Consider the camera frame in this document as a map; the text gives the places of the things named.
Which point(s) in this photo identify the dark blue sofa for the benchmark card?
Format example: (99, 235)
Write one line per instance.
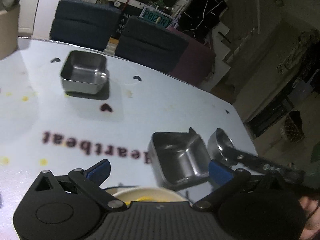
(150, 45)
(84, 24)

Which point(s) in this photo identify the round steel bowl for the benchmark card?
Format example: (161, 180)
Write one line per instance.
(216, 145)

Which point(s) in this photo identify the maroon armchair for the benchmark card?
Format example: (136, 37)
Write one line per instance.
(196, 62)

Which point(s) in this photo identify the dark blue sofa right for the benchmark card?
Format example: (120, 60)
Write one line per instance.
(150, 45)

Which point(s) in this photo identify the cream ceramic bowl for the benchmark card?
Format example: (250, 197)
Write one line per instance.
(129, 194)

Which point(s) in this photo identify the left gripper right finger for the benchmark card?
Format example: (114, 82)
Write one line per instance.
(229, 181)

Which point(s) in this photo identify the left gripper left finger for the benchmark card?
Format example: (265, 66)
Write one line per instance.
(89, 181)

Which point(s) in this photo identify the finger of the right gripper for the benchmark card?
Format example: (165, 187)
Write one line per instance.
(263, 166)

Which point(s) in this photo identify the teal poizon box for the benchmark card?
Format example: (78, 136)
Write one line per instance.
(157, 17)

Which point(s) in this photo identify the dark blue sofa left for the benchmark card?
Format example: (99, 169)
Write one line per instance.
(84, 24)

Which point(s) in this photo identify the square steel container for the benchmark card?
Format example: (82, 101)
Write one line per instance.
(179, 159)
(84, 72)

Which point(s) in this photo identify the white kitchen cabinet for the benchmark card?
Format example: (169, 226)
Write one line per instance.
(27, 15)

